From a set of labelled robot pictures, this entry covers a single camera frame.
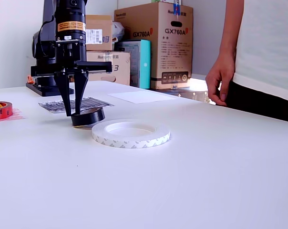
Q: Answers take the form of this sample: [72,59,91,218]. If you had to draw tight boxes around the wrist camera board on bracket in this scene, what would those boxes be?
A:
[55,40,81,62]

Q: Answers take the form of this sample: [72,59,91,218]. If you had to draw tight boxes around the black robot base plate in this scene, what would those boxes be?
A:
[26,82,75,97]

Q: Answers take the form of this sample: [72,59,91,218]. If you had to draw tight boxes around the black scribbled paper sheet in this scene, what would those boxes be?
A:
[38,96,115,115]

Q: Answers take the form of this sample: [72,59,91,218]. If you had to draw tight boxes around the person white shirt black shorts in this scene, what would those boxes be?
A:
[226,0,288,124]

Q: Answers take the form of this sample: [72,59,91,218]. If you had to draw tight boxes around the white tape roll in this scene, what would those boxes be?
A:
[91,119,171,149]

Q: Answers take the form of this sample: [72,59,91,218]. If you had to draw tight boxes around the black tape roll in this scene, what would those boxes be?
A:
[71,107,106,126]

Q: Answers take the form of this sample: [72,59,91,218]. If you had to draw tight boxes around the large GX760A cardboard box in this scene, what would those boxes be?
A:
[114,1,194,90]

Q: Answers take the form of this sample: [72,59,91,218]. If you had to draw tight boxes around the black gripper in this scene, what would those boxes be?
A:
[31,39,113,117]

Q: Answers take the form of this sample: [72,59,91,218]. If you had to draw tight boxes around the green white package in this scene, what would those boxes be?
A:
[150,0,183,4]

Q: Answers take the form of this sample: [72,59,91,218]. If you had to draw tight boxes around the red tape roll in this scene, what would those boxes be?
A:
[0,101,13,121]

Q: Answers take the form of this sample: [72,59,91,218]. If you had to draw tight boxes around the teal box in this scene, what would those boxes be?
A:
[117,39,151,89]

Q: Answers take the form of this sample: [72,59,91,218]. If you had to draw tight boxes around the blank white paper sheet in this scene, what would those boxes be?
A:
[107,90,177,104]

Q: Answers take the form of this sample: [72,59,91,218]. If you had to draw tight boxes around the Huntkey cardboard box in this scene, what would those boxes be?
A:
[85,51,131,86]

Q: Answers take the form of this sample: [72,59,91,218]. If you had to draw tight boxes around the cardboard box with shipping label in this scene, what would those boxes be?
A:
[85,14,113,52]

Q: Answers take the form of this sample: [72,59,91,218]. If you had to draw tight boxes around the red scribbled paper sheet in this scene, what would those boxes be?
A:
[0,107,25,124]

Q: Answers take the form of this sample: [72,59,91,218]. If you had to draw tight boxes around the white plastic bag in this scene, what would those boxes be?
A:
[111,21,125,41]

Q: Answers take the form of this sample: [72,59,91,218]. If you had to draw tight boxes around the black camera cable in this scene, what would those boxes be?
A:
[38,14,57,63]

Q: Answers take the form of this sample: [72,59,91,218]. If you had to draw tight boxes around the person right hand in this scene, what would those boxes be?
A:
[205,59,237,107]

